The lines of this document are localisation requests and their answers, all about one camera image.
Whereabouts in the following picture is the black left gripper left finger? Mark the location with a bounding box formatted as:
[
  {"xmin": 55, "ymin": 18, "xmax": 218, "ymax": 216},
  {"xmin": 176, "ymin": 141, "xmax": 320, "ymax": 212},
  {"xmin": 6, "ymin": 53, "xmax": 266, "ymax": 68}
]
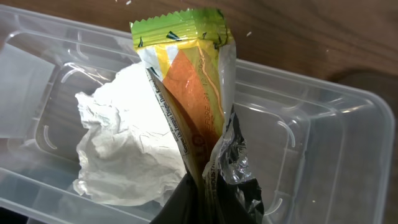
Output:
[{"xmin": 150, "ymin": 173, "xmax": 203, "ymax": 224}]

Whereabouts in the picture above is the white napkin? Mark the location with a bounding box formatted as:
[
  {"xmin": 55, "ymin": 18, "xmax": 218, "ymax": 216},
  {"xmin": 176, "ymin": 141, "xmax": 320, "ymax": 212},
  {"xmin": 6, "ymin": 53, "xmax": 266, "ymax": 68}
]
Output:
[{"xmin": 73, "ymin": 63, "xmax": 186, "ymax": 206}]

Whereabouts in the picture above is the clear plastic bin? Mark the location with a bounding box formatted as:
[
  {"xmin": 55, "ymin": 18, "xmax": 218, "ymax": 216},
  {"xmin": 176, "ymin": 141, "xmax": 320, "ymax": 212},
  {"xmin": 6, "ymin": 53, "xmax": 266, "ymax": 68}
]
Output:
[{"xmin": 1, "ymin": 6, "xmax": 395, "ymax": 223}]

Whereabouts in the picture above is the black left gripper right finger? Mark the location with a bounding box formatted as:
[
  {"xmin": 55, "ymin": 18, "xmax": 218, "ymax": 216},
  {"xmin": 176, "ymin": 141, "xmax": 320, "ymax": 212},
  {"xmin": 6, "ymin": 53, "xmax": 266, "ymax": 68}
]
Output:
[{"xmin": 216, "ymin": 174, "xmax": 264, "ymax": 224}]

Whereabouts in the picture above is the green yellow snack wrapper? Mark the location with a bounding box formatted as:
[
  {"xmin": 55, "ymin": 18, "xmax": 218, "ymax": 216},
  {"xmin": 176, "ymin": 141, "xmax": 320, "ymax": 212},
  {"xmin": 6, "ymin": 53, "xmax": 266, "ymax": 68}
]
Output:
[{"xmin": 130, "ymin": 8, "xmax": 256, "ymax": 223}]

